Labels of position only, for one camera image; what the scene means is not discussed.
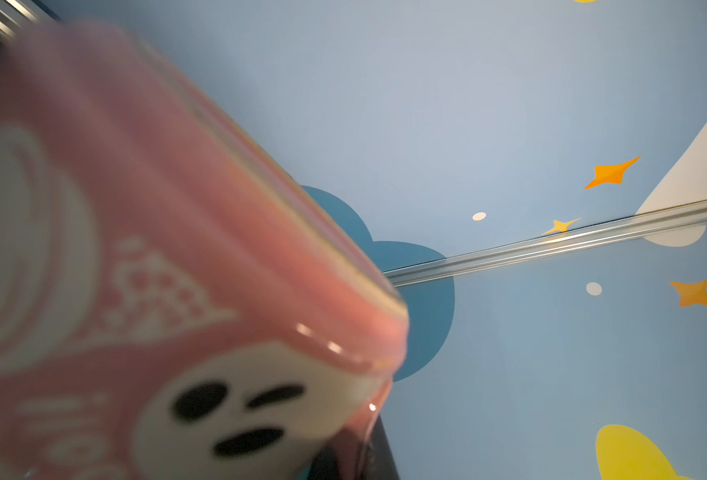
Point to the pink ghost mug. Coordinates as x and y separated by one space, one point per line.
173 305

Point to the aluminium frame right post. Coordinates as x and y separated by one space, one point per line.
648 224

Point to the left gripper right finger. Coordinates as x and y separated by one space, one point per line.
378 461

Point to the aluminium frame back bar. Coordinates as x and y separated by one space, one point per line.
16 14

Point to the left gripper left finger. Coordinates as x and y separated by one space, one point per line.
326 465

